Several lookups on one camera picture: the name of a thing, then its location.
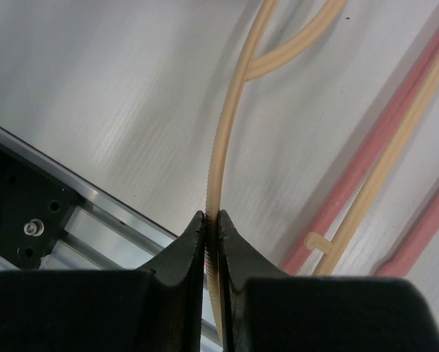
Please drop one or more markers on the pink plastic hanger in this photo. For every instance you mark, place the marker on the pink plastic hanger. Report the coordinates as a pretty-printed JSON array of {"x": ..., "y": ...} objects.
[{"x": 414, "y": 67}]

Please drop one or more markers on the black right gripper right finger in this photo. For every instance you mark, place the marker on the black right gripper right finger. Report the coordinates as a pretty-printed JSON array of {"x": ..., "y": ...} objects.
[{"x": 266, "y": 309}]

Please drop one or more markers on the aluminium front rail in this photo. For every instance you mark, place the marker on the aluminium front rail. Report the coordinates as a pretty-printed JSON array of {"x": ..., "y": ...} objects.
[{"x": 102, "y": 233}]

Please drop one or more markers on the beige plastic hanger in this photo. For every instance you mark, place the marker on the beige plastic hanger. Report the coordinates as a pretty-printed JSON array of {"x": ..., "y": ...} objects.
[{"x": 295, "y": 114}]

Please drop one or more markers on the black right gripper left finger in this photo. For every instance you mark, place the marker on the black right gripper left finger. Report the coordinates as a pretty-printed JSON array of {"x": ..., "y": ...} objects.
[{"x": 156, "y": 307}]

